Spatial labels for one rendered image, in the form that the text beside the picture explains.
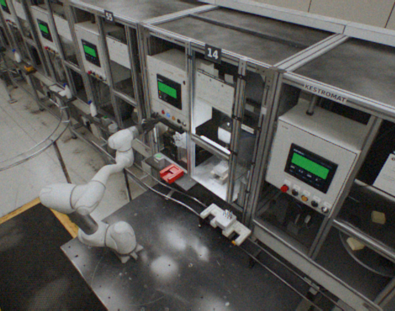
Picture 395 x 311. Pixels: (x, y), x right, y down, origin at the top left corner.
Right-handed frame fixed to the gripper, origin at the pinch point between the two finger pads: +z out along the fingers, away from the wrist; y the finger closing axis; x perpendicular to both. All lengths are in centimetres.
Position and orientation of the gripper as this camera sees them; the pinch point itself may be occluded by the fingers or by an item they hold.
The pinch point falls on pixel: (158, 120)
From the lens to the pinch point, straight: 221.8
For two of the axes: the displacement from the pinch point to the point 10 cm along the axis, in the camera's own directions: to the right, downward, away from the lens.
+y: 0.1, -7.6, -6.4
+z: 7.0, -4.6, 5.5
